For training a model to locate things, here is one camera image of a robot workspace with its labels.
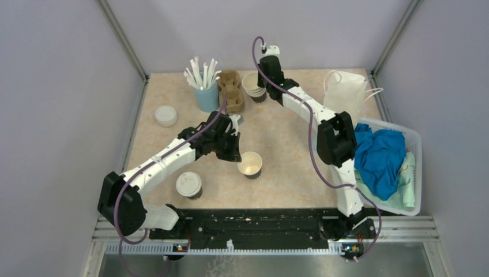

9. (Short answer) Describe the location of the stack of paper cups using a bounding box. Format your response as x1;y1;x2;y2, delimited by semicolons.
242;72;267;104

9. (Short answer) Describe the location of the white takeout paper bag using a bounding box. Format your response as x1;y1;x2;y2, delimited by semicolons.
323;70;384;128

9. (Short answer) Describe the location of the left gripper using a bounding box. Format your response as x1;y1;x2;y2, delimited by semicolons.
213;130;242;162

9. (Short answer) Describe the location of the light green cloth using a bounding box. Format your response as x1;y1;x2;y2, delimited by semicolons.
355;151;416;211

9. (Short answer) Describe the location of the stack of white lids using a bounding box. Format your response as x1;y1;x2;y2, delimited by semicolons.
154;106;178;127

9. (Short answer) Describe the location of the blue straw holder cup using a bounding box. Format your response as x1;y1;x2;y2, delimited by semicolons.
193;82;220;113

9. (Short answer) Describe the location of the white wrapped straws bundle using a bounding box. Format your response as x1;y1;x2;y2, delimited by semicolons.
183;56;222;90

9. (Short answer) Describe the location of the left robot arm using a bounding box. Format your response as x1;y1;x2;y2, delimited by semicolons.
97;111;243;239

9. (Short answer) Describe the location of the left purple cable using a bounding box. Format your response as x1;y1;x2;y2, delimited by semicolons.
114;93;230;277

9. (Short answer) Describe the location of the white plastic basket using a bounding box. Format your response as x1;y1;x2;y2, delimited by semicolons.
355;118;422;216

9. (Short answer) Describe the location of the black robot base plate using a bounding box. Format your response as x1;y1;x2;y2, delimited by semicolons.
148;208;375;250

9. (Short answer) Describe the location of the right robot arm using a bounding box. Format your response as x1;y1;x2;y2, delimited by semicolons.
257;55;365;238

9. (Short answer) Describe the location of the brown cardboard cup carrier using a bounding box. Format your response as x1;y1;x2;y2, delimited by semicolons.
217;70;245;114

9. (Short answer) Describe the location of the blue cloth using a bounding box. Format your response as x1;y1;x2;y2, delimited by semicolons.
355;123;407;201

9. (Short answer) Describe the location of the white plastic cup lid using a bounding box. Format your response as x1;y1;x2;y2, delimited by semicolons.
175;171;202;197

